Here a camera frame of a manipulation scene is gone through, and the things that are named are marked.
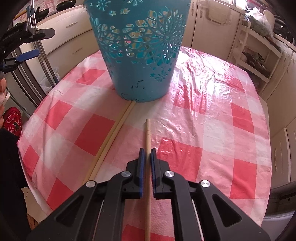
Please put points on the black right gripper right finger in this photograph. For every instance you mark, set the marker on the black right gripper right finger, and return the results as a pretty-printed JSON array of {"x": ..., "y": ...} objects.
[{"x": 200, "y": 210}]

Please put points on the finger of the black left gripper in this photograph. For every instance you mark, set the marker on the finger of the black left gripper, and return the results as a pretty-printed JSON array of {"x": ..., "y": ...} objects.
[
  {"x": 11, "y": 64},
  {"x": 20, "y": 34}
]

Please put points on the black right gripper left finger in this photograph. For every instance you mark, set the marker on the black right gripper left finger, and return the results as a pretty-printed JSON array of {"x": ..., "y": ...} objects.
[{"x": 95, "y": 211}]

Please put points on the round wooden chopstick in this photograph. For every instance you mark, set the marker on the round wooden chopstick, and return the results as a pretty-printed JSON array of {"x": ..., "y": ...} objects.
[{"x": 148, "y": 188}]

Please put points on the red patterned bowl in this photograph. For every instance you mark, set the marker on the red patterned bowl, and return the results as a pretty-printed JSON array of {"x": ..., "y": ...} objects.
[{"x": 13, "y": 121}]

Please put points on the wooden chopstick bundle leftmost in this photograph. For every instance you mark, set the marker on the wooden chopstick bundle leftmost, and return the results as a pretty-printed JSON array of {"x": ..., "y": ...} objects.
[{"x": 103, "y": 145}]

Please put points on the wooden chopstick bundle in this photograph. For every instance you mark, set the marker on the wooden chopstick bundle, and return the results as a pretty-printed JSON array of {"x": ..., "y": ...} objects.
[
  {"x": 103, "y": 145},
  {"x": 111, "y": 140}
]

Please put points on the pink checkered plastic tablecloth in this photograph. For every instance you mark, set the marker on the pink checkered plastic tablecloth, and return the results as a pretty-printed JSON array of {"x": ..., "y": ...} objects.
[{"x": 209, "y": 126}]

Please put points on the teal perforated plastic basket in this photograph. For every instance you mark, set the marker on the teal perforated plastic basket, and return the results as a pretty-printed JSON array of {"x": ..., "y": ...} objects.
[{"x": 140, "y": 42}]

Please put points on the white shelf rack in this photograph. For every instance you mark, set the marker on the white shelf rack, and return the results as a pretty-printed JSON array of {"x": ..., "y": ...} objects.
[{"x": 255, "y": 54}]

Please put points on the green vegetables plastic bag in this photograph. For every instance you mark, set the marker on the green vegetables plastic bag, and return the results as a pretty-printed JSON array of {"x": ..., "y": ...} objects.
[{"x": 259, "y": 23}]

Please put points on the blue handled metal mop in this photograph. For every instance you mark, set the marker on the blue handled metal mop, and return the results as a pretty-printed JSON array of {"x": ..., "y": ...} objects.
[{"x": 43, "y": 60}]

